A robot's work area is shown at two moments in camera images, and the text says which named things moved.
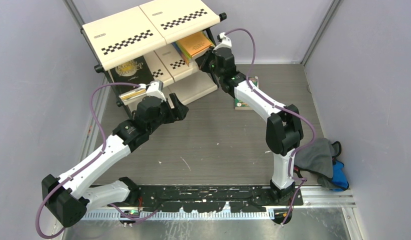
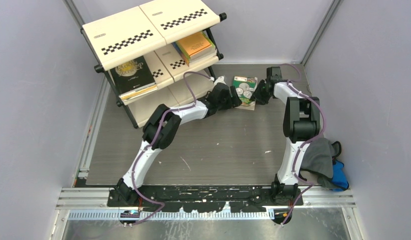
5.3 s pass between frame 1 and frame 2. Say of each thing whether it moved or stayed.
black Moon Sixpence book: stayed
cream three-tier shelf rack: stayed
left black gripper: moved
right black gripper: moved
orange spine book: stayed
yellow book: stayed
